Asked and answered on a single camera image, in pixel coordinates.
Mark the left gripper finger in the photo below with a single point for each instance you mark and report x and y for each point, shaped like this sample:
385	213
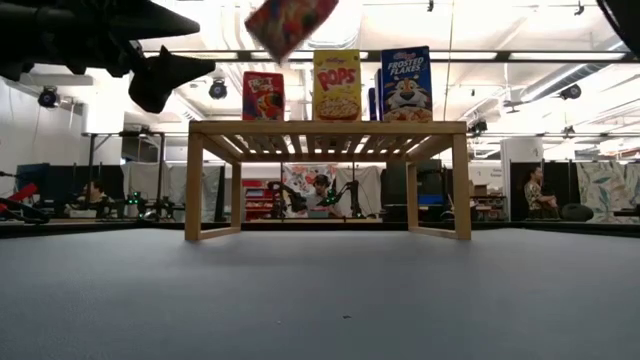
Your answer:
160	22
160	80

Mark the red Froot Loops cereal box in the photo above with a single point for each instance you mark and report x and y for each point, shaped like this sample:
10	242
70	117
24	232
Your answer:
262	97
290	22

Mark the yellow Corn Pops cereal box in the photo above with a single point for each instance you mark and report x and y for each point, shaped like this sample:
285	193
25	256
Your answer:
337	85

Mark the blue Frosted Flakes cereal box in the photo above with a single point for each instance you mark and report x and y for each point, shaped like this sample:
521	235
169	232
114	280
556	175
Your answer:
371	105
407	85

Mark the black background robot arm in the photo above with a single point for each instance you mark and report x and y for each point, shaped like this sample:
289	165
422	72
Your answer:
347	192
292	197

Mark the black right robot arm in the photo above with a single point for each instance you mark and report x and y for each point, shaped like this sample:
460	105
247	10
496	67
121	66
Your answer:
627	20

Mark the wooden slatted shelf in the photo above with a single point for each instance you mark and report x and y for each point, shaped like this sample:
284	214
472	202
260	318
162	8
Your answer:
325	127

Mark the white hanging cloth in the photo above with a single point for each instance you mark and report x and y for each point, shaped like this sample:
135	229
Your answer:
170	182

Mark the person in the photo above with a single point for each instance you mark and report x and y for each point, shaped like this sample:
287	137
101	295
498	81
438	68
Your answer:
536	195
320	195
95	192

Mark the black partition panel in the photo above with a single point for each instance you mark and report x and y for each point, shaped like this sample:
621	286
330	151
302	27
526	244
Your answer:
565	182
60	180

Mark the red storage rack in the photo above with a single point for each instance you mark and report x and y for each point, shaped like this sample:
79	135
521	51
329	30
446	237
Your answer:
260	200

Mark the red bar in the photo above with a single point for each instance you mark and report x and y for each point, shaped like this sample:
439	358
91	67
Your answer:
22	192

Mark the floral hanging cloth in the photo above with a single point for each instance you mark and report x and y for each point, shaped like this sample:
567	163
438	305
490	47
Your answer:
300	175

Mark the blue table mat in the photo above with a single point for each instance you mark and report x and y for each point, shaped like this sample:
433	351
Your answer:
150	300

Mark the black cabinet with blue screen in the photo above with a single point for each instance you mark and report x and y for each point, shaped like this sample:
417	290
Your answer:
430	175

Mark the black ceiling light beam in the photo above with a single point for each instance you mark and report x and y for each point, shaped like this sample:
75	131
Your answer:
470	55

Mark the cardboard box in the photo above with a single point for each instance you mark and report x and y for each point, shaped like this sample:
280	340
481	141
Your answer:
481	190

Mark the white column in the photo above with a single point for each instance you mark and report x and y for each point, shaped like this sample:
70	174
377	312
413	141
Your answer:
522	150

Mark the floral curtain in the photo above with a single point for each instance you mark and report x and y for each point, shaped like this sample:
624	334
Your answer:
607	190

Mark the black ceiling camera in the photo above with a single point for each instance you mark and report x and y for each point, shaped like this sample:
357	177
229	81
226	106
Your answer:
571	92
218	91
48	98

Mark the black metal table frame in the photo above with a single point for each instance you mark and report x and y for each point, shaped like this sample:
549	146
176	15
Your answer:
550	226

